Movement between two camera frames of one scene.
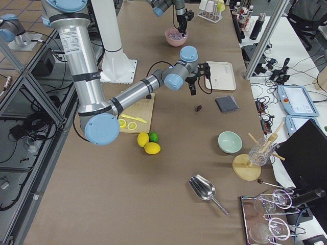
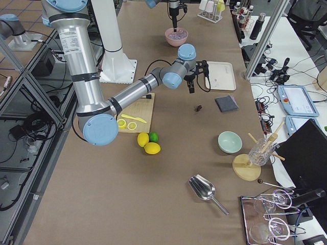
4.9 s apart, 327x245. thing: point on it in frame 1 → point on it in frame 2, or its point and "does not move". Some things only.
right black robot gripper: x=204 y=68 does not move
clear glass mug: x=255 y=155 does not move
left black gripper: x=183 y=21 → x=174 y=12
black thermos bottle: x=257 y=26 does not move
